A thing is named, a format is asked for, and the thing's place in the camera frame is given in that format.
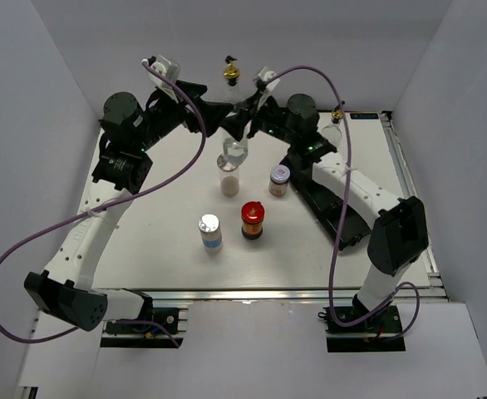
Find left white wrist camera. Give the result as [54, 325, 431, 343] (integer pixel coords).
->
[141, 55, 180, 102]

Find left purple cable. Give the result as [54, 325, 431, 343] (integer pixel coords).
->
[0, 62, 208, 348]

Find purple cable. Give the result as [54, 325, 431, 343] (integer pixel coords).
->
[0, 62, 208, 348]
[263, 65, 421, 344]

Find blue table logo sticker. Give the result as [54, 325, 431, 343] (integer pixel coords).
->
[349, 112, 380, 121]

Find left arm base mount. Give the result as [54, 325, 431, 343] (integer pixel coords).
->
[100, 308, 188, 349]

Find small white-lid sauce jar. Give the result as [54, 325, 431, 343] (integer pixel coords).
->
[268, 165, 291, 196]

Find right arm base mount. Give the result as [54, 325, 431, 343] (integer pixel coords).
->
[317, 306, 406, 353]

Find aluminium table frame rail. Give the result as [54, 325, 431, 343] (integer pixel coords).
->
[33, 111, 450, 303]

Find red-lid dark sauce jar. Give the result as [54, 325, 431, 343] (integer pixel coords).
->
[240, 201, 265, 240]

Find clear silver-lid spice jar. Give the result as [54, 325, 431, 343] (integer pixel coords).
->
[219, 163, 240, 197]

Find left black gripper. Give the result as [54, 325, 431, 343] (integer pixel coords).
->
[133, 80, 232, 153]

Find black plastic organizer tray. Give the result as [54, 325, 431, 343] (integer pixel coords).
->
[281, 155, 371, 251]

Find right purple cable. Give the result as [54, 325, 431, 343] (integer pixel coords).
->
[263, 65, 421, 344]

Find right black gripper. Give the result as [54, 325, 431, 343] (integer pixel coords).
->
[220, 91, 299, 146]

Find blue-label silver-lid shaker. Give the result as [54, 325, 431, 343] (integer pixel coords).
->
[198, 214, 223, 253]

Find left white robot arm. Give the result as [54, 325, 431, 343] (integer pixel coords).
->
[24, 81, 232, 332]

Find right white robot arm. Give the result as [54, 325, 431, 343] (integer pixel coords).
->
[221, 94, 428, 332]

